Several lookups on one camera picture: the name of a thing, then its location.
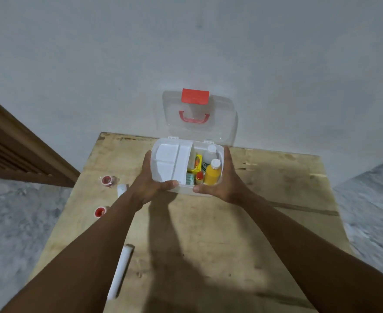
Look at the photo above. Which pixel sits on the person's left thumb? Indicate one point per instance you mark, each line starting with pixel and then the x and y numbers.
pixel 168 185

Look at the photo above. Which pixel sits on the long white tube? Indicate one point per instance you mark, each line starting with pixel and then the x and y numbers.
pixel 121 270

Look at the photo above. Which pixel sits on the green and white packet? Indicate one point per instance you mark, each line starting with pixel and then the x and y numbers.
pixel 190 179

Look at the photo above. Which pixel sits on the small white bandage roll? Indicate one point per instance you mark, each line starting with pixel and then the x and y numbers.
pixel 122 189

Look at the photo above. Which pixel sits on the white first-aid box clear lid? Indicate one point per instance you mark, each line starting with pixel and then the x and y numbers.
pixel 198 127

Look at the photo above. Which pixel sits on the person's right thumb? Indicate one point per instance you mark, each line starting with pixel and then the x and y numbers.
pixel 204 189

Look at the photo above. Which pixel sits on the person's left forearm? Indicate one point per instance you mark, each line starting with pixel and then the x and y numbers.
pixel 80 260

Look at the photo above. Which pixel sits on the small red-capped vial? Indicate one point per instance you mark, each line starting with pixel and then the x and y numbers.
pixel 199 178

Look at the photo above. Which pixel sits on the clear bottle white cap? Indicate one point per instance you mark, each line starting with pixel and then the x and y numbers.
pixel 208 156

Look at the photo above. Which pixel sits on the brown wooden louvred door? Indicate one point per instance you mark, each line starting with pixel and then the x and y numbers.
pixel 18 153

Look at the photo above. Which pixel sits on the person's right hand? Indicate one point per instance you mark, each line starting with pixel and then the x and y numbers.
pixel 229 189

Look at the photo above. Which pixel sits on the yellow bottle white cap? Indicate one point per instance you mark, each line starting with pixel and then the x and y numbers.
pixel 212 175

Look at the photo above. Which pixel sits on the person's right forearm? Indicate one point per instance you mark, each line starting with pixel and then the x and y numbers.
pixel 315 257

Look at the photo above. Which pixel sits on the small yellow carton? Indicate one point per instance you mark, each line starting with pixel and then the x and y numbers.
pixel 198 162

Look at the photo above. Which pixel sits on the red tape roll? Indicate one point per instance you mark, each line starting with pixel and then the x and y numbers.
pixel 107 180
pixel 100 211

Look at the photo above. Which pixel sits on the white divided tray insert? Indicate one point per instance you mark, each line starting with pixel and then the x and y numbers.
pixel 170 162

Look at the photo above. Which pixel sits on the person's left hand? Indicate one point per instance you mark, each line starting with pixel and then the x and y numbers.
pixel 144 187

